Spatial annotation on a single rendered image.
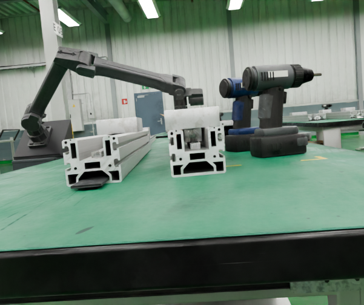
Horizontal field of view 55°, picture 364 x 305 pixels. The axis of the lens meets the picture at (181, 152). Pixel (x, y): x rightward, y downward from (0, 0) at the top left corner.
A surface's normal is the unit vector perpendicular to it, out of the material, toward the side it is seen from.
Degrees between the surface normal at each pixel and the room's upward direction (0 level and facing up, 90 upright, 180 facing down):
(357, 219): 0
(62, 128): 44
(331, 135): 90
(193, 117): 90
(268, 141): 90
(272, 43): 90
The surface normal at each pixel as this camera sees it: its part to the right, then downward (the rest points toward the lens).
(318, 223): -0.08, -0.99
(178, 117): 0.03, 0.07
